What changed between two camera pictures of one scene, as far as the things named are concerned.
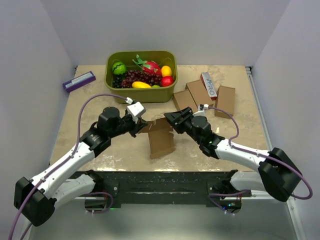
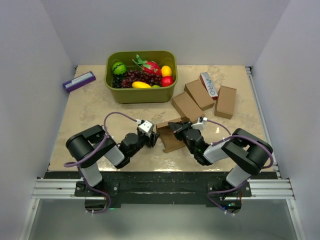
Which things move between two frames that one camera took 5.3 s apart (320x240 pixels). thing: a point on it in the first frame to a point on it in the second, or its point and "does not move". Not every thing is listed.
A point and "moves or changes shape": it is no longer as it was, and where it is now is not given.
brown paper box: x=161 y=137 moves or changes shape
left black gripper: x=136 y=128 to x=152 y=140
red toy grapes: x=133 y=76 does not move
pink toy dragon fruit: x=149 y=67 does not move
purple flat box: x=78 y=82 does not move
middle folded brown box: x=200 y=95 does not move
